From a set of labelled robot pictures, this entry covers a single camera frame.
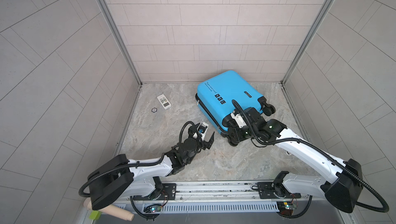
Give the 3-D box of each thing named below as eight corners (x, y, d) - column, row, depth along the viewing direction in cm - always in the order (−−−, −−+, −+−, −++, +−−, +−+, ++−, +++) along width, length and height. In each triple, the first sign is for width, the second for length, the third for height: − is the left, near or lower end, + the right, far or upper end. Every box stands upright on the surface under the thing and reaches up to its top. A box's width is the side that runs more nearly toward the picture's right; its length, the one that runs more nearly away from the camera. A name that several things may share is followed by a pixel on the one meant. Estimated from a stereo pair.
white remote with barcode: (165, 110, 103) (165, 108, 101) (157, 98, 109) (156, 96, 107) (172, 106, 105) (171, 104, 103) (163, 95, 111) (163, 93, 109)
